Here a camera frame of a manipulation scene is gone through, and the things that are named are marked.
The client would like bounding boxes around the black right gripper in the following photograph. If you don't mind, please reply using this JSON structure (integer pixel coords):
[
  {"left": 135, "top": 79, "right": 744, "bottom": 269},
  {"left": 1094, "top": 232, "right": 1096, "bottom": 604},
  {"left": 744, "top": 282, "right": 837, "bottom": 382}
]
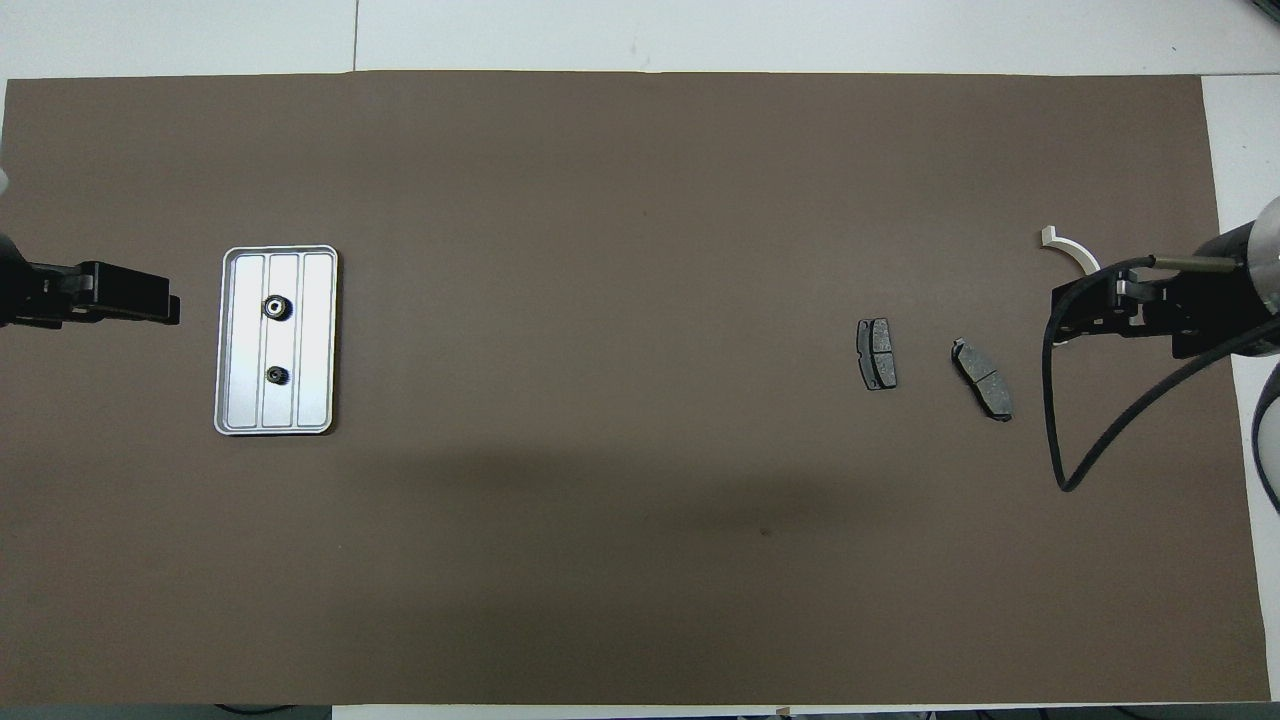
[{"left": 1050, "top": 270, "right": 1202, "bottom": 360}]

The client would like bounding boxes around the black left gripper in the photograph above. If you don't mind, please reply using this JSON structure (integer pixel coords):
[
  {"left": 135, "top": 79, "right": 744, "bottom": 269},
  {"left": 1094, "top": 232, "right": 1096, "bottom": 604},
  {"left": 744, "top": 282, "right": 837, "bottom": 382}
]
[{"left": 30, "top": 261, "right": 182, "bottom": 326}]

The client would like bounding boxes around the silver metal tray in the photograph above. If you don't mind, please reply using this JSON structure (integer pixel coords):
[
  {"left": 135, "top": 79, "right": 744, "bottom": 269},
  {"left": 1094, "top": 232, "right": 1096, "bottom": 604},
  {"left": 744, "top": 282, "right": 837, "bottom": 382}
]
[{"left": 214, "top": 245, "right": 339, "bottom": 436}]

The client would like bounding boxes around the elongated dark brake pad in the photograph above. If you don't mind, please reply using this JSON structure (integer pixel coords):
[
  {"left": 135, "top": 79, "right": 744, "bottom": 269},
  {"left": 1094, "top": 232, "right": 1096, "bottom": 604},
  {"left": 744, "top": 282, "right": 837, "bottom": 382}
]
[{"left": 951, "top": 338, "right": 1014, "bottom": 423}]

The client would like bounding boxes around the rectangular dark brake pad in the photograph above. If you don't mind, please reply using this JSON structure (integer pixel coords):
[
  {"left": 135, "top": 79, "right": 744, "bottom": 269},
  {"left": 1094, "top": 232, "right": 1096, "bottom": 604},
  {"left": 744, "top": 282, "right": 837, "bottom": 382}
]
[{"left": 857, "top": 318, "right": 898, "bottom": 391}]

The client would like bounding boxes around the brown table mat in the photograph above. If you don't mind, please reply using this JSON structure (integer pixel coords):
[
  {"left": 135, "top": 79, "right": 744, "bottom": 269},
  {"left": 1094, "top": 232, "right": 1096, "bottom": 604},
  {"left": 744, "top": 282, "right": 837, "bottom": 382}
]
[{"left": 0, "top": 70, "right": 1271, "bottom": 706}]

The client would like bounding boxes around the white semicircular plastic bracket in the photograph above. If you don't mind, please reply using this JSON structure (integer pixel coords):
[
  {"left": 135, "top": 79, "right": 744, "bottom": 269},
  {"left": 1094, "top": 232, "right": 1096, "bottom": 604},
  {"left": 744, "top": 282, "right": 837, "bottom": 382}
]
[{"left": 1040, "top": 226, "right": 1102, "bottom": 347}]

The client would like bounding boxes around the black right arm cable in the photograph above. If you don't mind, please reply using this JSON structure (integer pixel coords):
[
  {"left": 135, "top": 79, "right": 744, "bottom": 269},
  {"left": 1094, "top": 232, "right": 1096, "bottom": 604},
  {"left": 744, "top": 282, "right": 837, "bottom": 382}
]
[{"left": 1042, "top": 254, "right": 1280, "bottom": 493}]

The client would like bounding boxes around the black looped cable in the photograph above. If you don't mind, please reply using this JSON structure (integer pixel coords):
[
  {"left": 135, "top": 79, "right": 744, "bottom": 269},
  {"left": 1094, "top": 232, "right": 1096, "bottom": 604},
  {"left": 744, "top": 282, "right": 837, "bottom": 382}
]
[{"left": 1250, "top": 365, "right": 1280, "bottom": 513}]

